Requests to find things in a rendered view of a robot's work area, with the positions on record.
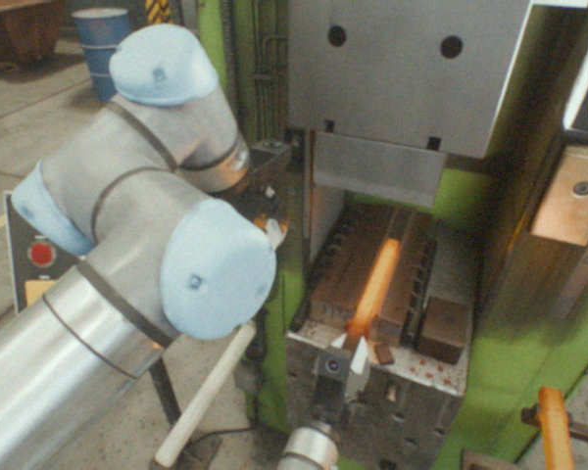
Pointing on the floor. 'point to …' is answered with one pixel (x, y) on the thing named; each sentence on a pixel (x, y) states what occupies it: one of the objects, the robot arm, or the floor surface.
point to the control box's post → (167, 397)
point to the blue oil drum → (102, 44)
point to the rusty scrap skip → (19, 32)
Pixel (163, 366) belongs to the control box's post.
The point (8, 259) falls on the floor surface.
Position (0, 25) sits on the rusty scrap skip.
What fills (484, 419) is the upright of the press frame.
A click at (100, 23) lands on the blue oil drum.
